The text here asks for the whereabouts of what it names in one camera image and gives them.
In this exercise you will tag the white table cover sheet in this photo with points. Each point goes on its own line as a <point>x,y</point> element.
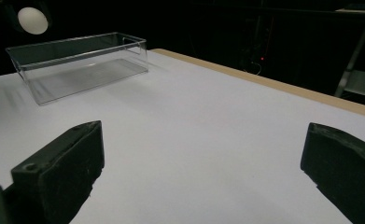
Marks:
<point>186,140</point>

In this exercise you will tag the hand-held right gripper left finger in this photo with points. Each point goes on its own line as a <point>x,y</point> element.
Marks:
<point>58,174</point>

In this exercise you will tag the wooden table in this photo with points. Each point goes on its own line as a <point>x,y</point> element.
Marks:
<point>264,82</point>

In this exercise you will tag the white metal stand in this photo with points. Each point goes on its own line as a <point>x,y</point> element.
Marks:
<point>360,82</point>

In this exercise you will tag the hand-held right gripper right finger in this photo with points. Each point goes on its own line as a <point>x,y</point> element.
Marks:
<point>345,168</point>

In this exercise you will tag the white egg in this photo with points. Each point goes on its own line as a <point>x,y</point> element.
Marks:
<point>33,20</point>

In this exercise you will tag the clear plastic container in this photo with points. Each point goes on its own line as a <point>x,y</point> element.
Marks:
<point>77,67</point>

